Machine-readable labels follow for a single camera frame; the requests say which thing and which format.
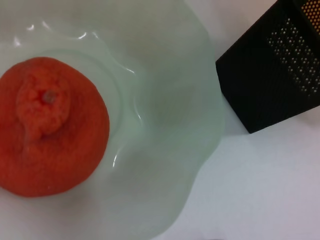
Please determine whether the pale green glass fruit plate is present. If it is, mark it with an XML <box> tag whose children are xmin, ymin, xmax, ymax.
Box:
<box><xmin>0</xmin><ymin>14</ymin><xmax>226</xmax><ymax>240</ymax></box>

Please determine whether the black mesh pen holder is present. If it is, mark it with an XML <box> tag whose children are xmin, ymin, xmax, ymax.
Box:
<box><xmin>215</xmin><ymin>0</ymin><xmax>320</xmax><ymax>135</ymax></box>

